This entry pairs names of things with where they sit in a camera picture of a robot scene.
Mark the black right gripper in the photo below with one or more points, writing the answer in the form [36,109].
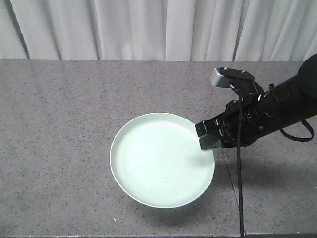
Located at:
[239,124]

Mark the pale green round plate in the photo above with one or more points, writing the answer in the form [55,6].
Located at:
[156,159]

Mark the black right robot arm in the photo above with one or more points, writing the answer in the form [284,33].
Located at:
[288,103]

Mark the white pleated curtain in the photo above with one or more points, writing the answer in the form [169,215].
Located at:
[164,30]

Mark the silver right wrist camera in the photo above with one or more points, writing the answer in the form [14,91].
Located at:
[222,77]

